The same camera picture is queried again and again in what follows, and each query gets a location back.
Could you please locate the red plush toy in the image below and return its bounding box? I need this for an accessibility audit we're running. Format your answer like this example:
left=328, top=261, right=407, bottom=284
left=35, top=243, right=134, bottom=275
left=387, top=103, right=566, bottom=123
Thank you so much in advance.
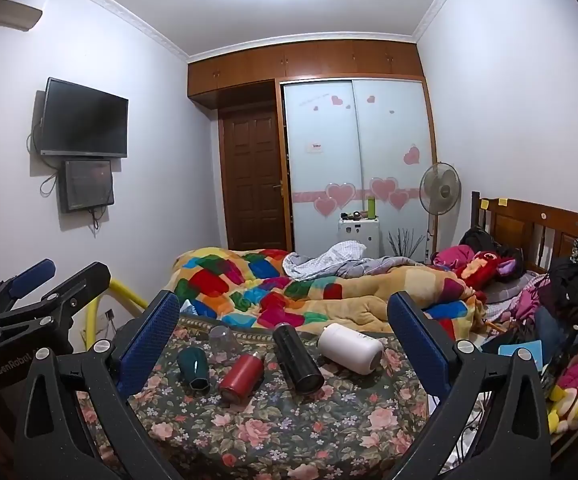
left=455, top=250, right=504, bottom=292

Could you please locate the black monitor cable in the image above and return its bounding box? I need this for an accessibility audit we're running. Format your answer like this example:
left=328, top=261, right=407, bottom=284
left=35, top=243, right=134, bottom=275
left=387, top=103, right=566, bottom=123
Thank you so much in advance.
left=90, top=205, right=108, bottom=237

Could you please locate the red metal cup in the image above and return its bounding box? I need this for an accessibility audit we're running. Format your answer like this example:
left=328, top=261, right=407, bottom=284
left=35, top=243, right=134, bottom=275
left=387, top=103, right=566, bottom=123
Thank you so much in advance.
left=218, top=352, right=266, bottom=407

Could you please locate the brown wooden door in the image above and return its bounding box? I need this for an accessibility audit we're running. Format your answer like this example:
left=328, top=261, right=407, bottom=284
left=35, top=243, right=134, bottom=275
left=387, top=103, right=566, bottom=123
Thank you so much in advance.
left=218, top=105, right=288, bottom=254

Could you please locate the clear glass cup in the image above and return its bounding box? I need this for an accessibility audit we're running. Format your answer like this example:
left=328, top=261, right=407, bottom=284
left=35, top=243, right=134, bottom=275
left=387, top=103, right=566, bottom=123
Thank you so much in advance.
left=209, top=325, right=235, bottom=356

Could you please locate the black bag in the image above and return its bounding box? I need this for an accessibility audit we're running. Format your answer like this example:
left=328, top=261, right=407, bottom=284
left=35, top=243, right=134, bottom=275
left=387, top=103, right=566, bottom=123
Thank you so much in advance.
left=459, top=229, right=496, bottom=256

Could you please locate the yellow plush toy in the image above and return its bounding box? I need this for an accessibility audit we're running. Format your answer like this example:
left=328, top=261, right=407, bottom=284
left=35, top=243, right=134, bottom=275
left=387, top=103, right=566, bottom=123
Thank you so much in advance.
left=546, top=385, right=578, bottom=434

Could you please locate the white bedside cabinet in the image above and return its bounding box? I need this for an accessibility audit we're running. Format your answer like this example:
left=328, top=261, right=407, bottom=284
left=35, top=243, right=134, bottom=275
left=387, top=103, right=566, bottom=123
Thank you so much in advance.
left=338, top=217, right=381, bottom=257

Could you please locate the standing electric fan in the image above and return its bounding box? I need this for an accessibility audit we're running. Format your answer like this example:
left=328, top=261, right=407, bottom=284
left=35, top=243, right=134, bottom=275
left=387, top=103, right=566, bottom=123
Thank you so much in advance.
left=419, top=161, right=462, bottom=262

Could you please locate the grey checked cloth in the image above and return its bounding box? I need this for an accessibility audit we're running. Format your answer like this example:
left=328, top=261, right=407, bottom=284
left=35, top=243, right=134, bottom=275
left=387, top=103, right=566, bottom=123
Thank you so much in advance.
left=283, top=241, right=432, bottom=281

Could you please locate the yellow pipe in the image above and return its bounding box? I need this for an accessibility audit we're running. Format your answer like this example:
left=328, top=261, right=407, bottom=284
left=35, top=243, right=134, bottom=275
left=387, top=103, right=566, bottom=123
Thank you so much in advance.
left=83, top=277, right=150, bottom=357

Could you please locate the heart-decorated sliding wardrobe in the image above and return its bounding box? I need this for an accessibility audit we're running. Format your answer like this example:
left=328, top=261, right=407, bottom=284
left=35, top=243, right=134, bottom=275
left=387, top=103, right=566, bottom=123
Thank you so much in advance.
left=279, top=77, right=438, bottom=262

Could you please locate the pile of black clothes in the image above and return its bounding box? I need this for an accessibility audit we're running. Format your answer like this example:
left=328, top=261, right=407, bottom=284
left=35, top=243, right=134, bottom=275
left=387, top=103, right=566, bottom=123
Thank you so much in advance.
left=545, top=257, right=578, bottom=312

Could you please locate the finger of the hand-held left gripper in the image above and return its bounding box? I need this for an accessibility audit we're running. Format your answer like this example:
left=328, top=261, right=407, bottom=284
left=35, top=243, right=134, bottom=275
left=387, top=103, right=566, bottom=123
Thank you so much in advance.
left=0, top=258, right=58, bottom=322
left=0, top=261, right=114, bottom=350

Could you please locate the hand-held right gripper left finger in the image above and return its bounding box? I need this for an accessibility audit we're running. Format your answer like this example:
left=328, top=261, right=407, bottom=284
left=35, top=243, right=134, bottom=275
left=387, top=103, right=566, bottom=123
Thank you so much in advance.
left=14, top=290, right=184, bottom=480

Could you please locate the dark green cup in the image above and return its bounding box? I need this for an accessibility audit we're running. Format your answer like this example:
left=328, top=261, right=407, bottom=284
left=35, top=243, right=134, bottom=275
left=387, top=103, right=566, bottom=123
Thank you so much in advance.
left=176, top=346, right=212, bottom=392

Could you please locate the bundle of dark twigs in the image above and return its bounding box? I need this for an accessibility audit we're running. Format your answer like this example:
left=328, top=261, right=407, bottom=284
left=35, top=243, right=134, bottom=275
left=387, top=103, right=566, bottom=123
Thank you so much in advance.
left=388, top=227, right=428, bottom=262

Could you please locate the white bottle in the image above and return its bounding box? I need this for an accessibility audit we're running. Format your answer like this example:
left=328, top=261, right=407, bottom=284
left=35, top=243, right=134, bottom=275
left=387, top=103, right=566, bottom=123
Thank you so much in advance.
left=317, top=323, right=385, bottom=375

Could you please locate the wall-mounted black television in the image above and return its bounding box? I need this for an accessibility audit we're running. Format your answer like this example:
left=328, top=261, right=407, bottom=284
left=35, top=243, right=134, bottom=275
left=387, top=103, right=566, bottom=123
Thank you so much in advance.
left=39, top=77, right=130, bottom=159

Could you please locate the wooden overhead cabinet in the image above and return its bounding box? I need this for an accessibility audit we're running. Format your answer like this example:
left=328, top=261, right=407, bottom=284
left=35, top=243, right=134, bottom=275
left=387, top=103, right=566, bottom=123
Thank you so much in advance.
left=187, top=39, right=426, bottom=109

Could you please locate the blue notebook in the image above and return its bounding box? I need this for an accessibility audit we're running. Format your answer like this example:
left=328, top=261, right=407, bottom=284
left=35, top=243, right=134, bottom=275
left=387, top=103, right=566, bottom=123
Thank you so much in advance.
left=497, top=341, right=545, bottom=362

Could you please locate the black metal cup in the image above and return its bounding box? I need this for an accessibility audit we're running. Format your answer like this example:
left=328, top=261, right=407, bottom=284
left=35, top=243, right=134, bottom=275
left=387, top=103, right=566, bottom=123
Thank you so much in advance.
left=272, top=324, right=326, bottom=396

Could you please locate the small wall-mounted monitor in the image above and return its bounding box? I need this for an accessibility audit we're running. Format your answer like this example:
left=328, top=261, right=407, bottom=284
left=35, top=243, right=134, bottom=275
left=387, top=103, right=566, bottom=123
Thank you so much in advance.
left=59, top=159, right=116, bottom=214

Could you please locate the purple clothing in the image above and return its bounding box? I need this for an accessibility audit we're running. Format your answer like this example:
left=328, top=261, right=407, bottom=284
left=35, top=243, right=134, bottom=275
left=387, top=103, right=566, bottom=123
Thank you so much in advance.
left=513, top=274, right=550, bottom=322

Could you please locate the wooden headboard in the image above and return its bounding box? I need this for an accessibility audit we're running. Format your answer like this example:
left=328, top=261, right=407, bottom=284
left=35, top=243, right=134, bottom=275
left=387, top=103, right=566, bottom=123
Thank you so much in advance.
left=470, top=191, right=578, bottom=274

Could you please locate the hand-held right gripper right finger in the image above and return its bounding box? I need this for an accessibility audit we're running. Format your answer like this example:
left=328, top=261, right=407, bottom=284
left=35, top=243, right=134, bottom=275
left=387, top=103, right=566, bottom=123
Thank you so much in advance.
left=386, top=291, right=552, bottom=480

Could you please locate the colourful patchwork quilt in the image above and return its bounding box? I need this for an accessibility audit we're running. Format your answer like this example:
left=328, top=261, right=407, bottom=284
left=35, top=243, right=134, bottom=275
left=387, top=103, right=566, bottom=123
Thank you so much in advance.
left=161, top=247, right=487, bottom=342

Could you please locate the floral bed sheet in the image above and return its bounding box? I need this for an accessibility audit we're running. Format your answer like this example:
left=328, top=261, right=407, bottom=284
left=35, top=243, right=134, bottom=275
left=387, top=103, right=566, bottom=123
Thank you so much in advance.
left=76, top=312, right=432, bottom=480

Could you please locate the pink plush toy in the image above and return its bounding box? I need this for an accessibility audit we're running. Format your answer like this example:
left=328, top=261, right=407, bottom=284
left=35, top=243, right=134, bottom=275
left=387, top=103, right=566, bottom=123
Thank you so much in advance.
left=431, top=245, right=476, bottom=274

